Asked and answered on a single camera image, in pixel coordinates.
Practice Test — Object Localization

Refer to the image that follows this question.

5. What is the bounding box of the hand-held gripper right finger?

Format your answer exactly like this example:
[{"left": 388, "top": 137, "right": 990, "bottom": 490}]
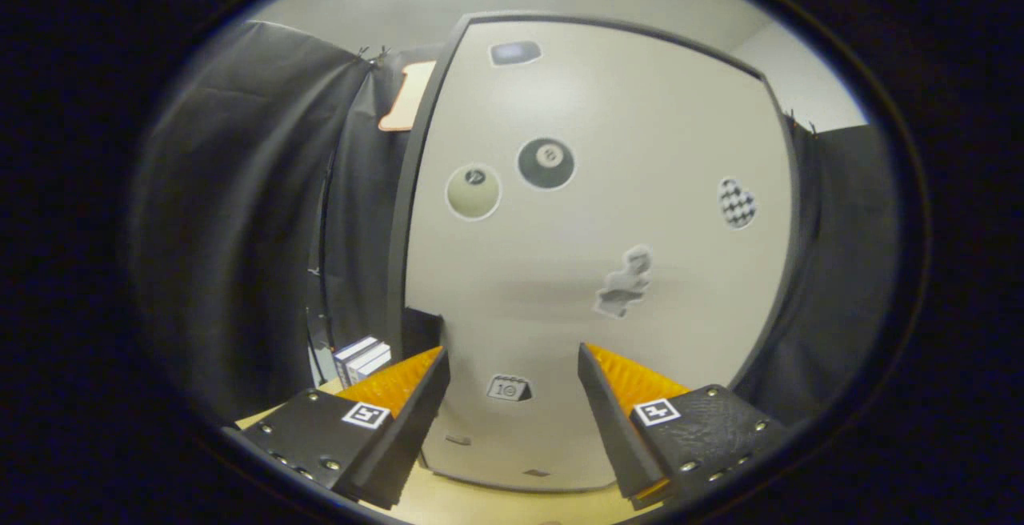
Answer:
[{"left": 578, "top": 341, "right": 789, "bottom": 510}]

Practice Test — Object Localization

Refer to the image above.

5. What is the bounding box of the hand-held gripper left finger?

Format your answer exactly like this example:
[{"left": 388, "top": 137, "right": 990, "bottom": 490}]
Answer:
[{"left": 240, "top": 345, "right": 450, "bottom": 510}]

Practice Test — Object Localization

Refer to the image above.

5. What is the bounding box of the black door handle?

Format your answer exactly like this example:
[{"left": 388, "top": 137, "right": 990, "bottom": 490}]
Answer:
[{"left": 402, "top": 309, "right": 443, "bottom": 359}]

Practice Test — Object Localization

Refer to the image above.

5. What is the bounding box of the beige cabinet door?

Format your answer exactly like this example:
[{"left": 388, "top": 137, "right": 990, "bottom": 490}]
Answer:
[{"left": 402, "top": 21, "right": 794, "bottom": 490}]

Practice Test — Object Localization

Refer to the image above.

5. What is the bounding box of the white and navy box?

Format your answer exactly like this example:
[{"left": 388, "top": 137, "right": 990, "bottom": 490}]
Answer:
[
  {"left": 342, "top": 342, "right": 388, "bottom": 386},
  {"left": 350, "top": 347, "right": 393, "bottom": 382},
  {"left": 334, "top": 336, "right": 378, "bottom": 386}
]

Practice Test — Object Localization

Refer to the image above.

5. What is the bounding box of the dark grey cabinet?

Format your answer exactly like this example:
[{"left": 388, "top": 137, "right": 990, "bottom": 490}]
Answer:
[{"left": 386, "top": 11, "right": 803, "bottom": 494}]

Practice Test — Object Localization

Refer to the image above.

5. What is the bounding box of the thin black stand pole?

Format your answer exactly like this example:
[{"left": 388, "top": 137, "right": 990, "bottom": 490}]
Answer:
[{"left": 306, "top": 153, "right": 341, "bottom": 386}]

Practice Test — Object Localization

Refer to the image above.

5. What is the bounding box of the black backdrop cloth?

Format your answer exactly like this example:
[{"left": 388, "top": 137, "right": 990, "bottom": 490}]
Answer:
[{"left": 132, "top": 19, "right": 901, "bottom": 430}]

